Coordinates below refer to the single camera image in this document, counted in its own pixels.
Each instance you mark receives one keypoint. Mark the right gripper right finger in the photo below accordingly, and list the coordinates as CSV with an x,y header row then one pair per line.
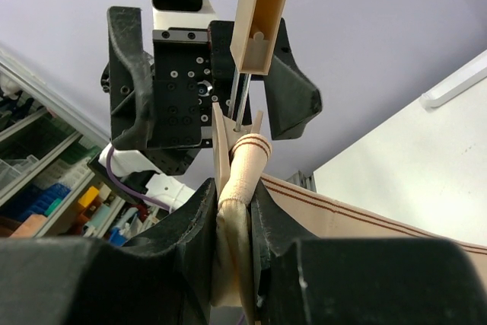
x,y
319,261

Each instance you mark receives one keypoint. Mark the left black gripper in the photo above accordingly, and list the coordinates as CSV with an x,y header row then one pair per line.
x,y
293,100

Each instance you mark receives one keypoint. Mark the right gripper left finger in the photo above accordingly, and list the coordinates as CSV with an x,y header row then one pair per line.
x,y
161,276

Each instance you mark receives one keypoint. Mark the beige underwear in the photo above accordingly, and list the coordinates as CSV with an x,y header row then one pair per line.
x,y
240,168

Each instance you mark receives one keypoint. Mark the wooden clip hanger with underwear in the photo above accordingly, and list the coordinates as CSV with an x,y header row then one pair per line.
x,y
252,46

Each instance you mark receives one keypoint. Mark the white metal clothes rack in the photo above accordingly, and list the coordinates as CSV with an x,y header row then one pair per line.
x,y
455,84

